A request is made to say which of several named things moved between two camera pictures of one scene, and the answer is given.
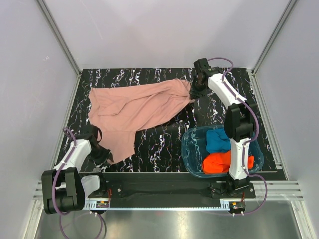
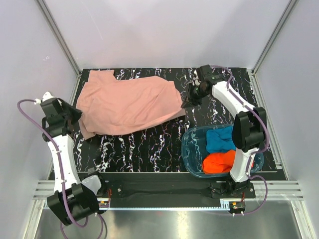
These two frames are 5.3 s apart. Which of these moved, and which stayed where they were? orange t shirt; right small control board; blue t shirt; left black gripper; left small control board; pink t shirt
Moved: left black gripper; pink t shirt
Stayed: left small control board; orange t shirt; right small control board; blue t shirt
